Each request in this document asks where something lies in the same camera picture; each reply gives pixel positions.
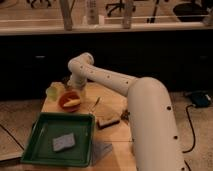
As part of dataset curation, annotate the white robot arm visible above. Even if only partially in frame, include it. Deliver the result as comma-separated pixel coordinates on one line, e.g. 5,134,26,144
68,53,186,171

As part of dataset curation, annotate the grey cloth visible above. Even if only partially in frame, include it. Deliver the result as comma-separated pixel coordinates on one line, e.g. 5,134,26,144
91,140,113,165

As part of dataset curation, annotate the red bowl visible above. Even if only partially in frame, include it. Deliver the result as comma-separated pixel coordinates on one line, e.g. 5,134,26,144
58,91,81,112

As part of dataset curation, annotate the brown scrub brush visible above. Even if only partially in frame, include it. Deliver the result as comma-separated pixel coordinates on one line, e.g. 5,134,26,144
97,115,120,129

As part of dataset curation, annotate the black cable on floor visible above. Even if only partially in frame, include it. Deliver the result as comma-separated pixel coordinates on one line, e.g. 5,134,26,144
181,104,197,171

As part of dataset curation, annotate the yellow banana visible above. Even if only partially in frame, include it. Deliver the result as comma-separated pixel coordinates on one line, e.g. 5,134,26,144
63,99,81,107

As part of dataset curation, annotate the green plastic tray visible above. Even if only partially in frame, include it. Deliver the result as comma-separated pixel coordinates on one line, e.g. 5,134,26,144
21,113,95,167

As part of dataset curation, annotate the black device on floor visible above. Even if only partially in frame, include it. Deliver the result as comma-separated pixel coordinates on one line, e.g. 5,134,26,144
186,91,211,108

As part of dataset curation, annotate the grey sponge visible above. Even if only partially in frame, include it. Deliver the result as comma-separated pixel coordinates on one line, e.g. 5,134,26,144
52,133,75,152

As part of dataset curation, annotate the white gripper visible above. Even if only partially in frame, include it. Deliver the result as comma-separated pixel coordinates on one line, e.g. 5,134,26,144
69,79,87,98

